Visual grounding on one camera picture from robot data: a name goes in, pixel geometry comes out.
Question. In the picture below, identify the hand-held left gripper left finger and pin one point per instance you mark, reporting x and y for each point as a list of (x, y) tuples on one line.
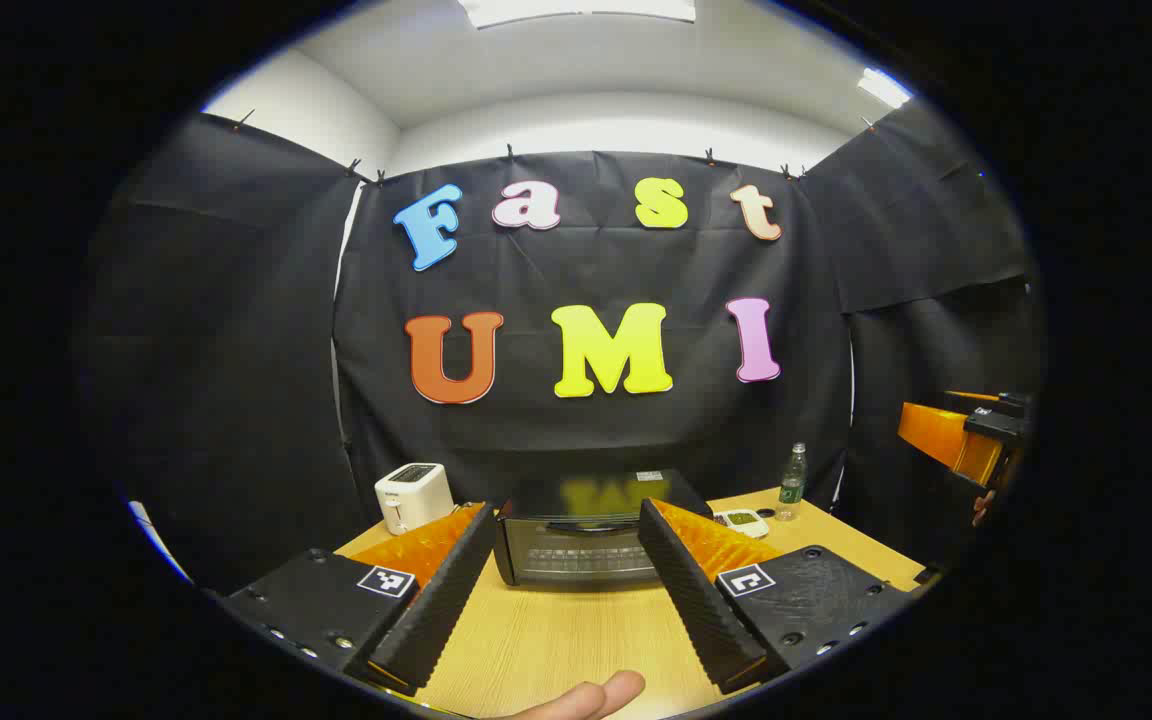
[(436, 610)]

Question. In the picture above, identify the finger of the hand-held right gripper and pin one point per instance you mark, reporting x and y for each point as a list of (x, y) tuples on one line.
[(941, 435)]

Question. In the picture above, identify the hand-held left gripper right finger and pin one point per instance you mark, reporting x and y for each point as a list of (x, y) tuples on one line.
[(696, 600)]

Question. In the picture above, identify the black electric oven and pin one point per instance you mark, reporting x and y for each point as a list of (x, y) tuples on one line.
[(576, 560)]

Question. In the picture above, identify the small white digital device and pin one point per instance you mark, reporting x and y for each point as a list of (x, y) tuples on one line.
[(741, 521)]

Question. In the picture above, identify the white toaster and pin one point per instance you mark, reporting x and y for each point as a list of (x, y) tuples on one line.
[(413, 495)]

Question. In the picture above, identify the clear plastic water bottle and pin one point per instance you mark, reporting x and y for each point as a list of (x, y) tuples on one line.
[(792, 485)]

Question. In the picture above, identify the black backdrop cloth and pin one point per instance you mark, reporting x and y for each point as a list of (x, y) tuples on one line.
[(586, 440)]

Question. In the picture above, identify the small ceiling light panel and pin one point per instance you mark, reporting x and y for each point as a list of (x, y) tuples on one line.
[(883, 88)]

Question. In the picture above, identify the row of small cloth clips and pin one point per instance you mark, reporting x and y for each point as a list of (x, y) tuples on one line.
[(510, 151)]

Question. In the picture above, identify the large ceiling light panel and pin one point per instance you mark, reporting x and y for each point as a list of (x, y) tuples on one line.
[(576, 10)]

